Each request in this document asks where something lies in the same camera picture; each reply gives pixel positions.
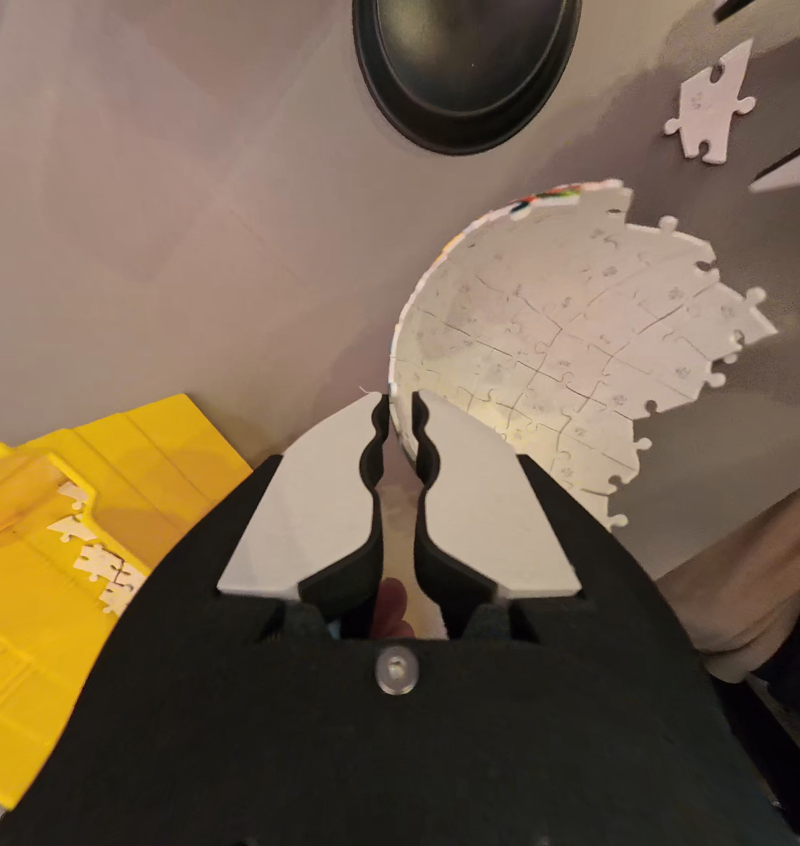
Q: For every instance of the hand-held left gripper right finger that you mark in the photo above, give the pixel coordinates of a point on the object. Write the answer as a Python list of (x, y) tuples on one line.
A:
[(492, 529)]

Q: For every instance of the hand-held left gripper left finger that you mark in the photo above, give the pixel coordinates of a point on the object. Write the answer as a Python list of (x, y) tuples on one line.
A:
[(307, 515)]

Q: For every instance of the white puzzle piece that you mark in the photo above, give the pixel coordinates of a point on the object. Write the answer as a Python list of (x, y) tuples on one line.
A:
[(74, 494), (122, 591), (707, 106), (99, 560), (72, 529)]

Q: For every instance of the partly built white puzzle ball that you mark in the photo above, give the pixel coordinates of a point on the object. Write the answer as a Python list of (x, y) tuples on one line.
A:
[(571, 330)]

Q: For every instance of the yellow plastic tray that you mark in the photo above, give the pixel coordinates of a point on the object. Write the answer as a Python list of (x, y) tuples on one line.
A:
[(29, 628)]

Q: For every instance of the round black ball stand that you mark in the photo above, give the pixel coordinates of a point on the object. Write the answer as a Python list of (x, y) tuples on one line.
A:
[(466, 66)]

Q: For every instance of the person's beige garment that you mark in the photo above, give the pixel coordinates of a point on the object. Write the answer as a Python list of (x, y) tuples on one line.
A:
[(757, 581)]

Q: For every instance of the dark cloth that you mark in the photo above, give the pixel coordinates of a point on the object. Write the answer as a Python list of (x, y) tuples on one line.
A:
[(790, 661)]

